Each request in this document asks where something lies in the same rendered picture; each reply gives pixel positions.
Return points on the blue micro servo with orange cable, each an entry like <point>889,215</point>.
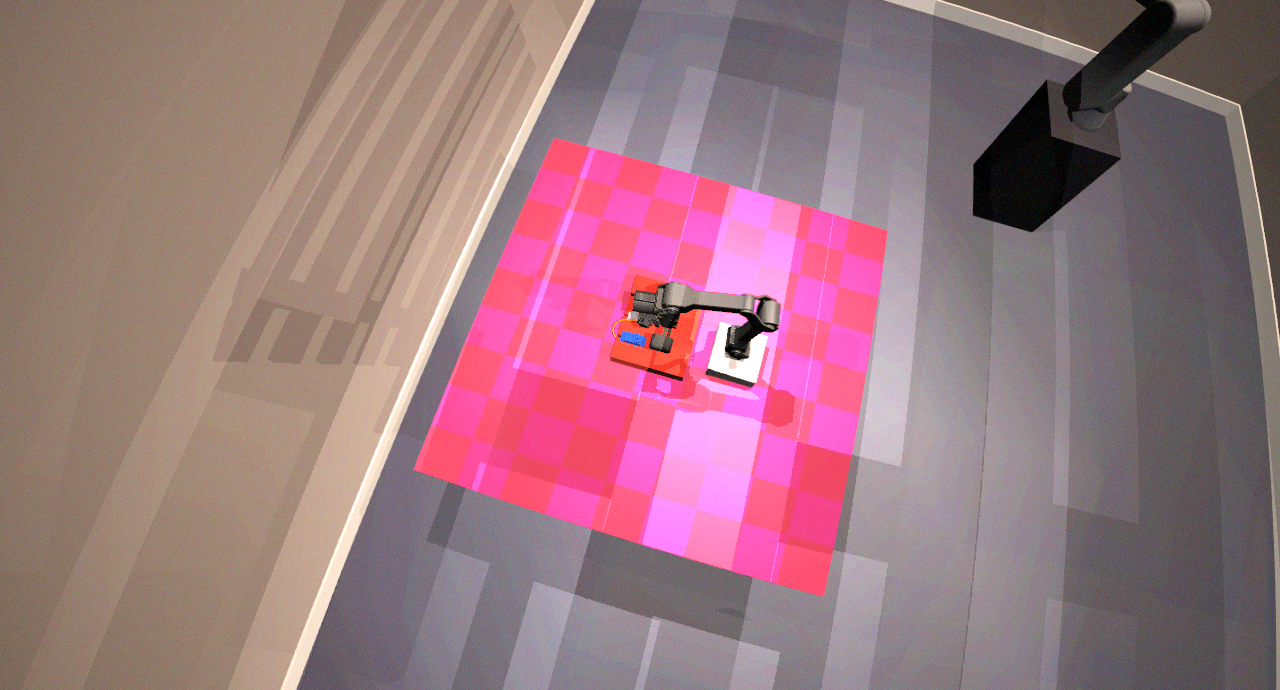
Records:
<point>635,339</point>

